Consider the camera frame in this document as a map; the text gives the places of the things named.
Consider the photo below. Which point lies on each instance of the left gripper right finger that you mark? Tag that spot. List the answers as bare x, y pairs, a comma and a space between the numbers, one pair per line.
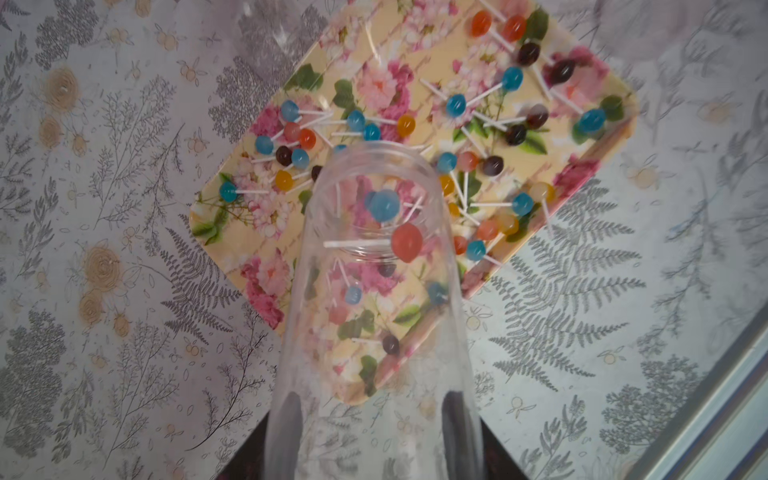
472, 451

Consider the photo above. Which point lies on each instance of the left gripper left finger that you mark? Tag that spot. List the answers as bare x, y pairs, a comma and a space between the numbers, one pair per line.
271, 450

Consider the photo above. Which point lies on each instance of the clear candy jar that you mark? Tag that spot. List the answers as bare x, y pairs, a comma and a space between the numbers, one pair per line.
373, 344

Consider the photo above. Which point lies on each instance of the red lollipop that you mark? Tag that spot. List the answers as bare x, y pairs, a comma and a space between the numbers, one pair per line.
405, 242

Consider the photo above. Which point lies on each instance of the blue lollipop in jar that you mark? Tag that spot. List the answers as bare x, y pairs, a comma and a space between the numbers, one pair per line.
383, 205

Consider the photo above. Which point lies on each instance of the poured candies on tray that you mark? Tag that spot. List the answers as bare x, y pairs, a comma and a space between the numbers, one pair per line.
511, 111

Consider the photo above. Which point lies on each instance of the floral yellow tray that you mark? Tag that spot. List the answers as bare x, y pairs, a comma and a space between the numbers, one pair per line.
418, 140

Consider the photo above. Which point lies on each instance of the aluminium front rail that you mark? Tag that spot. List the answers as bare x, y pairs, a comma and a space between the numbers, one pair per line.
721, 431

